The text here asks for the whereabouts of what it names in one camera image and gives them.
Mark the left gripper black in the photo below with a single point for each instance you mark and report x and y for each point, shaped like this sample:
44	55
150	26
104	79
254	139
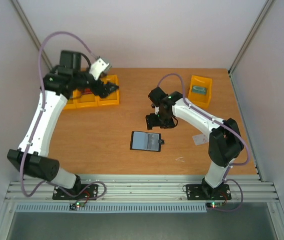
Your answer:
104	92

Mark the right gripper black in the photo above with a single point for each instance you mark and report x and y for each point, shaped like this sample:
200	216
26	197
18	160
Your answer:
153	120

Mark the card holder with clear sleeves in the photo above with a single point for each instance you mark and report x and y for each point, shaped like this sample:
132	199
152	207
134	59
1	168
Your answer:
146	141

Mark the white card with red pattern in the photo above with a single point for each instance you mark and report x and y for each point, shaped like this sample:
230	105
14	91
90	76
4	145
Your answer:
200	139

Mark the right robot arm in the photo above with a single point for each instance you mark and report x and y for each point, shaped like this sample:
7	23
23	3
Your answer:
223	135

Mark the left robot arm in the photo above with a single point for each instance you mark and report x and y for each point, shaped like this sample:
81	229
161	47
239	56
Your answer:
57	87

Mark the red credit card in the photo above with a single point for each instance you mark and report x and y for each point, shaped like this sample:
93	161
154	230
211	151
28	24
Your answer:
86	91

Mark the teal card in bin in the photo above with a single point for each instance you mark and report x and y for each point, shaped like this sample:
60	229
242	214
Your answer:
199	90

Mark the yellow bin right of trio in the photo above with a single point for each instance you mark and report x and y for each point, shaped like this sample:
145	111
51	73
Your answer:
113	98

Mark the yellow bin middle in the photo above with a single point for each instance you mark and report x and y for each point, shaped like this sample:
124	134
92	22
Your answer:
85	99

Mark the yellow bin left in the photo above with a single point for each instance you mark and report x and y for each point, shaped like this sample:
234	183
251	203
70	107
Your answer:
70	105

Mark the yellow bin far right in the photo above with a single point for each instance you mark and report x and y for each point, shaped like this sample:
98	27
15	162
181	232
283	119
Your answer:
200	100

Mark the right circuit board with LED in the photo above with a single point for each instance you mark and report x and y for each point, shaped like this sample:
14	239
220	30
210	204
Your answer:
214	205

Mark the circuit board with led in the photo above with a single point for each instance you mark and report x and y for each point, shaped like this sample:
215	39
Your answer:
77	206
214	205

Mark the left circuit board with LED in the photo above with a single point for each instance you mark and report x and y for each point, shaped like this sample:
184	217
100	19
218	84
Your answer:
77	206

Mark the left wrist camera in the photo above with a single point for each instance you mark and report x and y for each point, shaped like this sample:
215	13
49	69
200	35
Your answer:
100	66

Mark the aluminium rail frame front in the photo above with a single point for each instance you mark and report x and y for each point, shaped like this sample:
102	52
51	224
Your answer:
171	188

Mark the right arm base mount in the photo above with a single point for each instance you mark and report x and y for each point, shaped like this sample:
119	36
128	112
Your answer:
196	192

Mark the slotted grey cable duct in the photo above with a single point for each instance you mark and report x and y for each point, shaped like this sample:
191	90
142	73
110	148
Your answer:
111	208

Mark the left aluminium frame post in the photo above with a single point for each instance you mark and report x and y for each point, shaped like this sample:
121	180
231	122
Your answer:
26	23

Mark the aluminium frame post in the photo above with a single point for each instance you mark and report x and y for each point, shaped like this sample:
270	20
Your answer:
26	23
251	34

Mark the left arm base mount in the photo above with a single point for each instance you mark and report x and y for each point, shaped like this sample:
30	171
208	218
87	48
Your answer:
89	193

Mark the right aluminium frame post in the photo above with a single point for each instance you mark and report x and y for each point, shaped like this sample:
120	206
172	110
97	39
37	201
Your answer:
251	34

